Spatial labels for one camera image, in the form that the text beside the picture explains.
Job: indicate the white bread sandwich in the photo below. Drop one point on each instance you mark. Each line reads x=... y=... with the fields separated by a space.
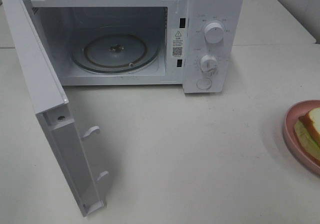
x=307 y=131

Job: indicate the white microwave oven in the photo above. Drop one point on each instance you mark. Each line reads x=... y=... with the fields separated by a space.
x=184 y=44

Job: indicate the white adjacent table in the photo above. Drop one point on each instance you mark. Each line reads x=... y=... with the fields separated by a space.
x=267 y=22

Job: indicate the upper white power knob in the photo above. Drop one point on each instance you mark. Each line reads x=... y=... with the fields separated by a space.
x=214 y=31

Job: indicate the white timer knob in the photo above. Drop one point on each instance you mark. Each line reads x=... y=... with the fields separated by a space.
x=208 y=64

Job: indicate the glass microwave turntable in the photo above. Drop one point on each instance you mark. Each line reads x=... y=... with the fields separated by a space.
x=113 y=50

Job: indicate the pink round plate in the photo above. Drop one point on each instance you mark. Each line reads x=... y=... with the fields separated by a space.
x=290 y=138

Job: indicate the round door release button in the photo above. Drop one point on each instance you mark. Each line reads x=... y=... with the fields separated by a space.
x=204 y=83

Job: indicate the white microwave door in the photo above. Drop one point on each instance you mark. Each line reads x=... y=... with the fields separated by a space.
x=51 y=105

